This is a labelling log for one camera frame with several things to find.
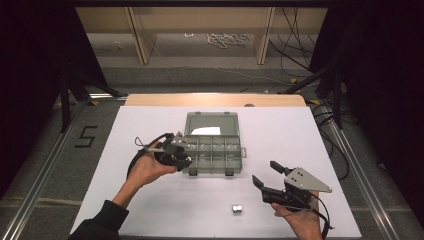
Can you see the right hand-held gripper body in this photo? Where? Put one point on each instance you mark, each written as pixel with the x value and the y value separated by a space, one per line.
pixel 303 180

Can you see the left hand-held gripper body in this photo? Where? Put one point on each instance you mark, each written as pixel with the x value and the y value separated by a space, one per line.
pixel 176 141

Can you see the clear grey plastic organizer box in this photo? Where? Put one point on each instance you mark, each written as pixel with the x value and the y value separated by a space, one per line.
pixel 216 156

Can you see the silver hex nut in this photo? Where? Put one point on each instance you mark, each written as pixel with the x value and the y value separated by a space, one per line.
pixel 237 208

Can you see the person's left hand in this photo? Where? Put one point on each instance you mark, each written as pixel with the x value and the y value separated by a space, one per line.
pixel 145 170

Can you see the person's right hand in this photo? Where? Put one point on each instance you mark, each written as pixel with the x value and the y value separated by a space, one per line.
pixel 306 223

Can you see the white table mat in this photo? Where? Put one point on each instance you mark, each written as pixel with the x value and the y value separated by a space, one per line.
pixel 213 193

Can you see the dark round table grommet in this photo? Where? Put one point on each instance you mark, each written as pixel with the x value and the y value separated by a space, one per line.
pixel 249 105

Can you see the black tripod stand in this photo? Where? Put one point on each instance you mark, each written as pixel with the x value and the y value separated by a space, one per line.
pixel 337 100
pixel 65 100

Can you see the light wooden shelf unit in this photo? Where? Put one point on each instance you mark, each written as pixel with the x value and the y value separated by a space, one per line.
pixel 200 20

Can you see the aluminium floor rail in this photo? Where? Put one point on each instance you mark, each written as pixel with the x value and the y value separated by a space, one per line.
pixel 43 170
pixel 360 170

